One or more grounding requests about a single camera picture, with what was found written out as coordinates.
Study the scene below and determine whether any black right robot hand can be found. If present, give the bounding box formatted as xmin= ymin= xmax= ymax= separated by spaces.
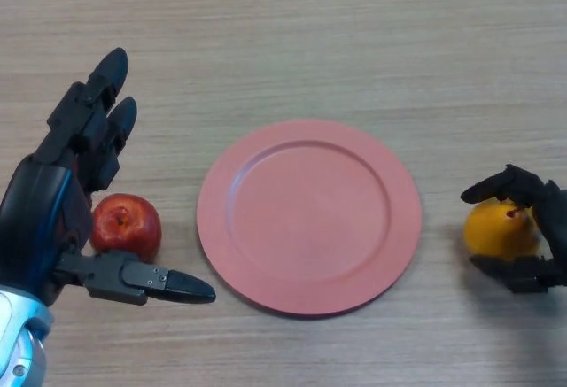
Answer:
xmin=460 ymin=164 xmax=567 ymax=294

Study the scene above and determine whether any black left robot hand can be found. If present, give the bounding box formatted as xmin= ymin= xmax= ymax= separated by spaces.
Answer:
xmin=0 ymin=48 xmax=217 ymax=306

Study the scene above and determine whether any yellow pear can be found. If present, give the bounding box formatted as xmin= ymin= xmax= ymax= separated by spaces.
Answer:
xmin=463 ymin=198 xmax=548 ymax=259

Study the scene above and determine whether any pink round plate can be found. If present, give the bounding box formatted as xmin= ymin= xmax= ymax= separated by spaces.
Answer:
xmin=196 ymin=119 xmax=423 ymax=317

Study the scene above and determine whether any red apple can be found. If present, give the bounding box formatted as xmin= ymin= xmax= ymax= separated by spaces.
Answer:
xmin=89 ymin=193 xmax=162 ymax=262

